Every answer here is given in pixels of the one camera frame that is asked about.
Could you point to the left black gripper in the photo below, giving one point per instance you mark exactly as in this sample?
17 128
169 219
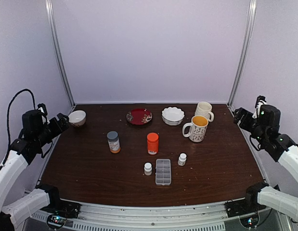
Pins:
64 124

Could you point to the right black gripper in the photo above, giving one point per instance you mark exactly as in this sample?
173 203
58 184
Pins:
242 111

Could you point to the small white bottle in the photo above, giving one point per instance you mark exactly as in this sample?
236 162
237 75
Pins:
148 169
182 159

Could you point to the clear plastic pill organizer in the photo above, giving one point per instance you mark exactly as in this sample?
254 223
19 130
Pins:
163 172

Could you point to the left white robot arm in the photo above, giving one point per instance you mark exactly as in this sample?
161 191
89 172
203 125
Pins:
36 132

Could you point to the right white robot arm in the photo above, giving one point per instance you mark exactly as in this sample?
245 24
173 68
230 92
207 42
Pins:
263 126

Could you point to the white ceramic rice bowl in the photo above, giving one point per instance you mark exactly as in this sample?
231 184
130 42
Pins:
77 118

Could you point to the cream ribbed mug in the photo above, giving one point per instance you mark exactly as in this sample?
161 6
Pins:
204 109

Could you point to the floral mug yellow inside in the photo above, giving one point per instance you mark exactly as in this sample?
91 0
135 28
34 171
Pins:
196 129

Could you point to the grey lid vitamin bottle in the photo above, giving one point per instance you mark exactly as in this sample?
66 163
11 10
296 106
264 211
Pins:
113 142

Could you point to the white scalloped bowl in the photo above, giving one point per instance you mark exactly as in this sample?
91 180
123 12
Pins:
173 116

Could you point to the red floral plate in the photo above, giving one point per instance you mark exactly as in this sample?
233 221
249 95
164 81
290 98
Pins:
139 116

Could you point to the orange pill bottle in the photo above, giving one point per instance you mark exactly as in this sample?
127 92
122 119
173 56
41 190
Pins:
152 143

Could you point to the front aluminium rail base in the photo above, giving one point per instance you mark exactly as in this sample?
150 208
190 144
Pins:
205 217

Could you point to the right aluminium frame post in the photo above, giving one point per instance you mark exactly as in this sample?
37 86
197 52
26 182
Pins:
244 51

